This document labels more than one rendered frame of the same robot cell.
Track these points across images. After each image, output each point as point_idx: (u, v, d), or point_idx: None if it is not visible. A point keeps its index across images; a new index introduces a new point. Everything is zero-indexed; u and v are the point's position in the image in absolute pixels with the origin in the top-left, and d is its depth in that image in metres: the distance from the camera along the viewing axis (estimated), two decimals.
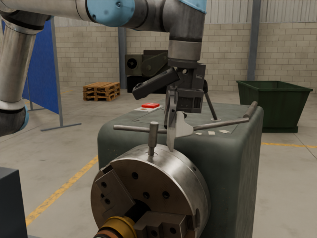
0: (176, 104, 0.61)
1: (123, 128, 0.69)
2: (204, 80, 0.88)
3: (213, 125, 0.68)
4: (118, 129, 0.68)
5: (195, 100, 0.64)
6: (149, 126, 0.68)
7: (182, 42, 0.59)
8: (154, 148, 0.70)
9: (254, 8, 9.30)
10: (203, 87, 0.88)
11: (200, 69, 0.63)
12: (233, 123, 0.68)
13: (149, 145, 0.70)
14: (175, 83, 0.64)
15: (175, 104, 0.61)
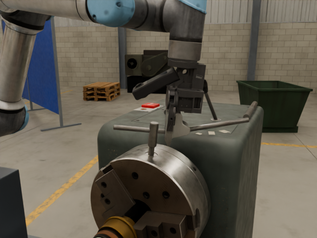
0: (174, 112, 0.63)
1: (123, 128, 0.69)
2: (204, 80, 0.88)
3: (213, 125, 0.68)
4: (118, 129, 0.68)
5: (195, 100, 0.64)
6: (149, 126, 0.68)
7: (182, 42, 0.59)
8: (154, 148, 0.70)
9: (254, 8, 9.30)
10: (203, 87, 0.88)
11: (200, 69, 0.63)
12: (233, 123, 0.68)
13: (149, 145, 0.70)
14: (175, 83, 0.64)
15: (173, 113, 0.63)
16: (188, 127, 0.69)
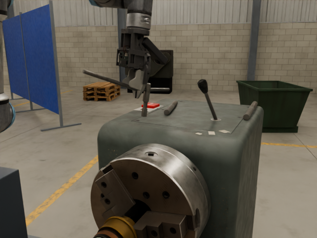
0: None
1: (164, 90, 0.97)
2: (204, 80, 0.88)
3: (109, 79, 0.82)
4: (164, 89, 0.98)
5: None
6: (149, 86, 0.93)
7: None
8: (144, 104, 0.93)
9: (254, 8, 9.30)
10: (203, 87, 0.88)
11: (124, 33, 0.84)
12: (94, 75, 0.79)
13: (147, 102, 0.93)
14: None
15: None
16: (127, 85, 0.86)
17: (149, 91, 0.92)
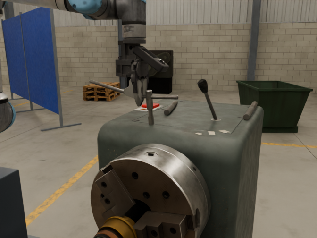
0: None
1: (170, 98, 0.85)
2: (204, 80, 0.88)
3: (112, 87, 0.95)
4: (174, 97, 0.85)
5: None
6: (152, 93, 0.88)
7: None
8: (148, 111, 0.90)
9: (254, 8, 9.30)
10: (203, 87, 0.88)
11: None
12: (100, 83, 0.97)
13: (151, 110, 0.89)
14: None
15: None
16: None
17: (148, 98, 0.88)
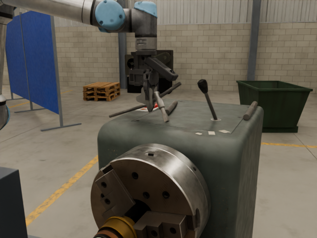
0: None
1: (174, 86, 0.92)
2: (204, 80, 0.88)
3: (127, 110, 1.04)
4: (178, 86, 0.92)
5: None
6: (160, 94, 0.96)
7: None
8: (161, 111, 0.95)
9: (254, 8, 9.30)
10: (203, 87, 0.88)
11: None
12: (118, 114, 1.07)
13: (162, 107, 0.94)
14: None
15: None
16: (138, 106, 1.00)
17: (157, 97, 0.95)
